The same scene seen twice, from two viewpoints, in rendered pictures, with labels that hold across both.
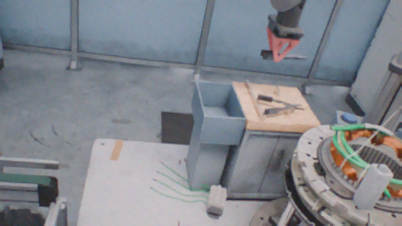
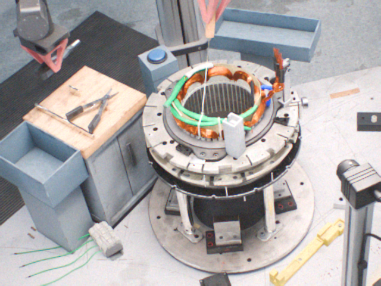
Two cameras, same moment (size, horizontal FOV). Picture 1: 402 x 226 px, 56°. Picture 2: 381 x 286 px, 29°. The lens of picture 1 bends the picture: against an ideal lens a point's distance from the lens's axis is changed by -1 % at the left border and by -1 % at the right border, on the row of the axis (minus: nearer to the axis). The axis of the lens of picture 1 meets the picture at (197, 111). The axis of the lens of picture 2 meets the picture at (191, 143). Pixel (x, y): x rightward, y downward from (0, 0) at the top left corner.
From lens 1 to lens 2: 67 cm
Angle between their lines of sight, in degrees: 26
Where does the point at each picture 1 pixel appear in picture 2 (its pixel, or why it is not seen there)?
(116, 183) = not seen: outside the picture
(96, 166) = not seen: outside the picture
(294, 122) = (120, 112)
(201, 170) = (69, 227)
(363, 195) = (233, 146)
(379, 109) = (172, 14)
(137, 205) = not seen: outside the picture
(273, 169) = (131, 165)
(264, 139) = (106, 151)
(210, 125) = (53, 185)
